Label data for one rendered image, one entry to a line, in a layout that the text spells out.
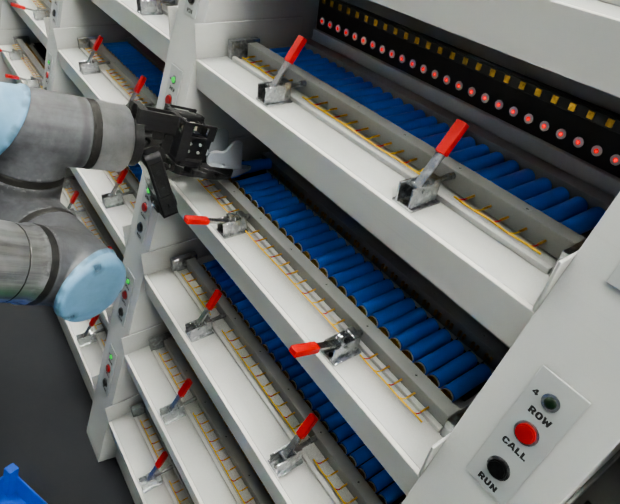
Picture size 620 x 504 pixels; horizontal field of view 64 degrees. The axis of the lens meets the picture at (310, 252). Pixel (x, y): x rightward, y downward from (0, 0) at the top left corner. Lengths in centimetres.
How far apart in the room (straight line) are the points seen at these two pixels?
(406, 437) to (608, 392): 21
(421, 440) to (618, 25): 39
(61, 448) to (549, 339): 117
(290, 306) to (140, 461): 64
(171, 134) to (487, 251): 47
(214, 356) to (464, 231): 48
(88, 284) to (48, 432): 84
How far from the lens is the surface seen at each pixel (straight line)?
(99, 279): 61
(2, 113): 65
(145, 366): 108
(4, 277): 56
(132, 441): 121
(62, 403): 147
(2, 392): 149
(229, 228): 73
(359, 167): 55
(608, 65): 42
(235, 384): 79
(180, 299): 92
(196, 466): 94
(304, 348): 54
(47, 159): 68
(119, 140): 69
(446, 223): 49
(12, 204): 70
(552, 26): 44
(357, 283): 65
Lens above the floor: 110
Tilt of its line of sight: 26 degrees down
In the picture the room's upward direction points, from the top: 22 degrees clockwise
